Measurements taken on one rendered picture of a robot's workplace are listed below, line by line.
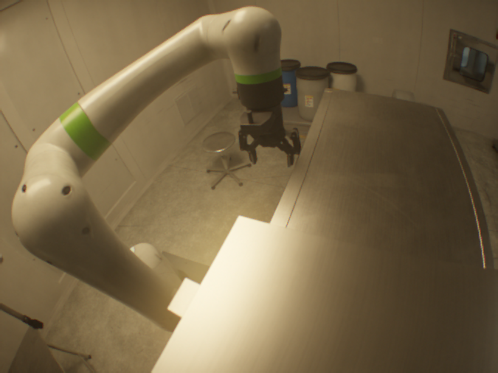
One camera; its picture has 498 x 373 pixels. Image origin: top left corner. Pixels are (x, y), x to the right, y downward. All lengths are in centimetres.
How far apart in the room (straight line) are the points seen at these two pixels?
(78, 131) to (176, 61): 22
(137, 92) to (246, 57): 20
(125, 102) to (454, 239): 61
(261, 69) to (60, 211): 37
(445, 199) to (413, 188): 7
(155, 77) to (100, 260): 32
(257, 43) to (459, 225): 48
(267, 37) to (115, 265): 43
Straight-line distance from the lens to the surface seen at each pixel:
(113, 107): 42
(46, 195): 29
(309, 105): 281
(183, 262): 90
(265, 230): 15
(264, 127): 42
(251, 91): 43
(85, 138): 42
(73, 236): 30
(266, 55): 41
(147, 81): 43
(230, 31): 40
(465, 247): 46
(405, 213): 43
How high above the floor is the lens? 165
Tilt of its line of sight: 45 degrees down
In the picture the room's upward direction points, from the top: 14 degrees counter-clockwise
